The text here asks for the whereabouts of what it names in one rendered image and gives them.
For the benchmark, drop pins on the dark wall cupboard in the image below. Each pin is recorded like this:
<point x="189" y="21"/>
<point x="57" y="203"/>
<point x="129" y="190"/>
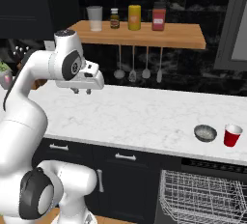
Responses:
<point x="25" y="5"/>

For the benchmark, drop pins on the potted plant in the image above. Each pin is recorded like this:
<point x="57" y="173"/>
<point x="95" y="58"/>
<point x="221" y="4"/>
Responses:
<point x="5" y="75"/>

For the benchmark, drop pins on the hanging metal spoon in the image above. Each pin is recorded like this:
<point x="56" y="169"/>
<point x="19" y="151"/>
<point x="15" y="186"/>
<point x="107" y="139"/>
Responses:
<point x="146" y="73"/>

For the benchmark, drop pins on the dark cupboard door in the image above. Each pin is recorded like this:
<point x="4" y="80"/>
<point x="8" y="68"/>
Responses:
<point x="128" y="192"/>

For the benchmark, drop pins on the yellow canister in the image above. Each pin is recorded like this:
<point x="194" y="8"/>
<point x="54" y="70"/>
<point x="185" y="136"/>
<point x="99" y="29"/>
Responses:
<point x="134" y="17"/>

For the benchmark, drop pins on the hanging metal slotted spatula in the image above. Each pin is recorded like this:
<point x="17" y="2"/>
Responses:
<point x="132" y="75"/>

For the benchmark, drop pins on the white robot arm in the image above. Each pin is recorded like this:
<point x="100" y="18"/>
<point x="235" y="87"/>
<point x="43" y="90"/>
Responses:
<point x="22" y="128"/>

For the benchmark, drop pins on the black dishwasher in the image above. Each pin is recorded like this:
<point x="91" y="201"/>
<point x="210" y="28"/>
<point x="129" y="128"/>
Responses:
<point x="170" y="166"/>

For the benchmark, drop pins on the grey bowl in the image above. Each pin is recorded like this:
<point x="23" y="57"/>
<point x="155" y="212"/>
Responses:
<point x="205" y="133"/>

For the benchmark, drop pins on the red cup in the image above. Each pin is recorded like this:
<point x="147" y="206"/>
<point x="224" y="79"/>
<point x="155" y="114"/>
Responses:
<point x="232" y="136"/>

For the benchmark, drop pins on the hanging metal ladle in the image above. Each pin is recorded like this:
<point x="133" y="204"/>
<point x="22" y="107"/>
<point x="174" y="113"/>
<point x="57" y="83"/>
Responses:
<point x="119" y="73"/>

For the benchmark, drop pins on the wooden wall shelf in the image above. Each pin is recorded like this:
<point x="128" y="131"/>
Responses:
<point x="160" y="38"/>

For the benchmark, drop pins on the dark wide drawer front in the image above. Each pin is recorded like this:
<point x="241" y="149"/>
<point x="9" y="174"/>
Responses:
<point x="144" y="162"/>

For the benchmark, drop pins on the grey window frame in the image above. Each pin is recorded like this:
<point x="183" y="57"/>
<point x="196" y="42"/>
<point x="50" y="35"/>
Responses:
<point x="225" y="34"/>

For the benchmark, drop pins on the red jar with dark lid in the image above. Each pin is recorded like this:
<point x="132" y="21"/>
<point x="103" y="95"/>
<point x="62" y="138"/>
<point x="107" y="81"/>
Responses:
<point x="159" y="18"/>

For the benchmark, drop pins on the white wall socket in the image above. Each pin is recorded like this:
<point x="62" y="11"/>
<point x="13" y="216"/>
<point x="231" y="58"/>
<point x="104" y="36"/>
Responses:
<point x="49" y="45"/>

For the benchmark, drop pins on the dark narrow drawer front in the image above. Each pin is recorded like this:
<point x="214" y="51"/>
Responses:
<point x="77" y="154"/>

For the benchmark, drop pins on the clear glass cup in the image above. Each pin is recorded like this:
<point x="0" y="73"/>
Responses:
<point x="95" y="18"/>

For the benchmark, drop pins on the dark sauce bottle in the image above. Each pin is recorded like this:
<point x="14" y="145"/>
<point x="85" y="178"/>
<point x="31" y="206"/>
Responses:
<point x="115" y="20"/>

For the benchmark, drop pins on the hanging metal narrow spatula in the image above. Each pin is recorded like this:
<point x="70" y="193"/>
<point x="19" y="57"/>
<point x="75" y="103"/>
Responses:
<point x="159" y="75"/>

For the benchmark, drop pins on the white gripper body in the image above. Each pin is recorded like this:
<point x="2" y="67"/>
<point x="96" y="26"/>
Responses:
<point x="90" y="81"/>

